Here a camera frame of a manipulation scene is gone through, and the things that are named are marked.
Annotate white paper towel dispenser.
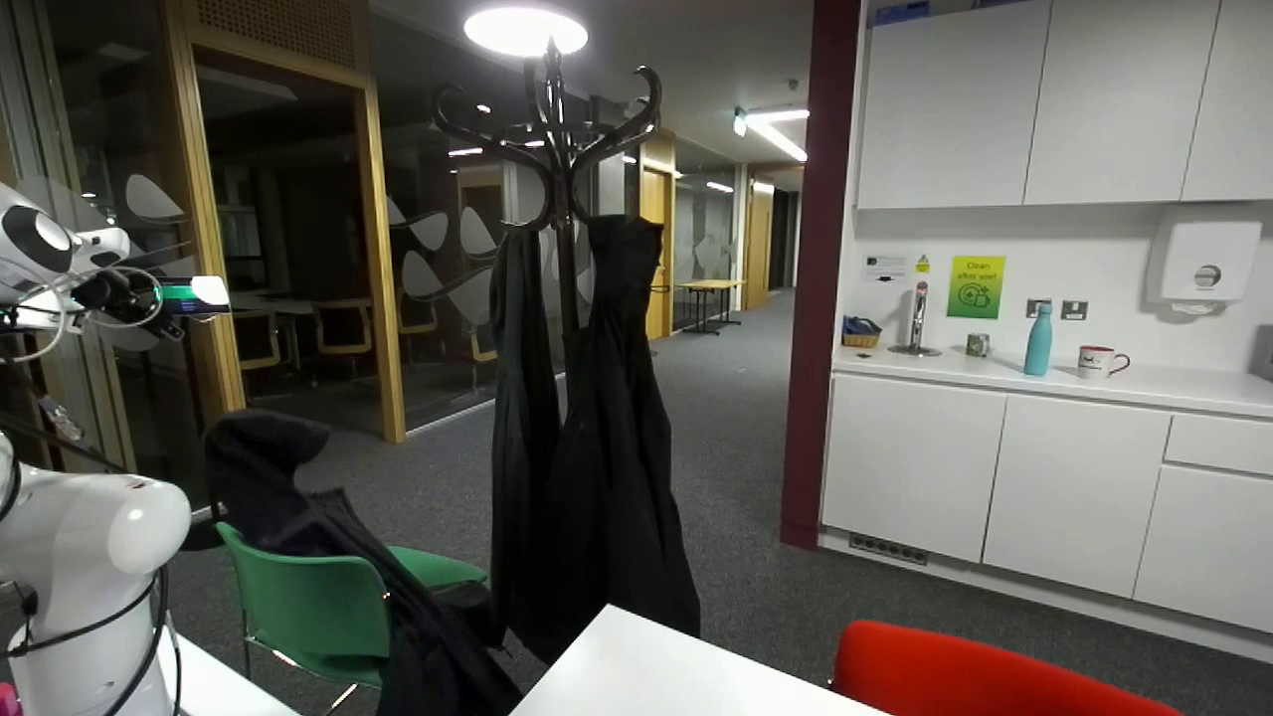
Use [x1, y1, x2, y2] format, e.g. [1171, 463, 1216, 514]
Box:
[1143, 214, 1266, 325]

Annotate white table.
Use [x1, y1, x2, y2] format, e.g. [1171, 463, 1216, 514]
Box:
[506, 602, 858, 716]

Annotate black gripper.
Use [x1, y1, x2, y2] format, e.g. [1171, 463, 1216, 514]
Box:
[73, 264, 233, 329]

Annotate green wall poster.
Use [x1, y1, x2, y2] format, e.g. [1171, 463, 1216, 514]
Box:
[943, 252, 1010, 323]

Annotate teal water bottle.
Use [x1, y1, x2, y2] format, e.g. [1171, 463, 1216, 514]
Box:
[1017, 295, 1058, 384]

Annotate white lower kitchen cabinets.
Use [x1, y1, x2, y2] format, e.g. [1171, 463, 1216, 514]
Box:
[817, 369, 1273, 640]

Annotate green plastic chair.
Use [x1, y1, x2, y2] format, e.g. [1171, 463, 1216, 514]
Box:
[211, 516, 492, 701]

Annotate red chair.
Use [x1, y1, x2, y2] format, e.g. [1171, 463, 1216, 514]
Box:
[829, 618, 1184, 716]

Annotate white upper wall cabinets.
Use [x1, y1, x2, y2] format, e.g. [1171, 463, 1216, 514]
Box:
[855, 0, 1273, 214]

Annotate round ceiling light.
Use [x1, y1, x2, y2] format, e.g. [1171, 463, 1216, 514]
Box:
[457, 4, 594, 64]

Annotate wall power socket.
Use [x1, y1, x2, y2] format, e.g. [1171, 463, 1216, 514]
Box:
[1022, 295, 1094, 325]

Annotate black bentwood coat rack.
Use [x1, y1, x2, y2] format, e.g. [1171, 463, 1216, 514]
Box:
[431, 44, 663, 231]

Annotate chrome sink tap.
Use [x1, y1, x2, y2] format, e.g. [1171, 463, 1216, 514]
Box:
[894, 275, 940, 360]

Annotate ceiling strip light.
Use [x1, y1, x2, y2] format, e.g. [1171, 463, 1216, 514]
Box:
[733, 103, 817, 168]

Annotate white mug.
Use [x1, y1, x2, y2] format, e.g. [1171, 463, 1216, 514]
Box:
[1074, 341, 1135, 384]

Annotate wooden hallway table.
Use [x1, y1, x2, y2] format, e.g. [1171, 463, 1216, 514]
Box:
[673, 275, 745, 340]

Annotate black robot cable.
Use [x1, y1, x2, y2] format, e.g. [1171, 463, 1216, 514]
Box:
[0, 560, 181, 716]

